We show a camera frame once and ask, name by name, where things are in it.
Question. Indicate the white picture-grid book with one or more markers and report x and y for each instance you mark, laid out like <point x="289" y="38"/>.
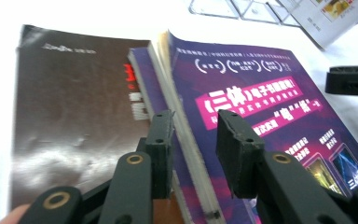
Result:
<point x="329" y="18"/>

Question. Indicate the clear acrylic book rack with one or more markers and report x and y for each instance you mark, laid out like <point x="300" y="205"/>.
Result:
<point x="248" y="11"/>

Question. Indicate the dark brown book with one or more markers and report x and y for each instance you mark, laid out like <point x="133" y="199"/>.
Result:
<point x="74" y="109"/>

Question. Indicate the purple book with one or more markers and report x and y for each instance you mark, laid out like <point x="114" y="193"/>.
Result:
<point x="261" y="81"/>

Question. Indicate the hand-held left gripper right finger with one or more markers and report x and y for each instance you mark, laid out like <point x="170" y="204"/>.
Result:
<point x="239" y="155"/>

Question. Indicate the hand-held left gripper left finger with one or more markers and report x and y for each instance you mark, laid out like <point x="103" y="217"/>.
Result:
<point x="161" y="155"/>

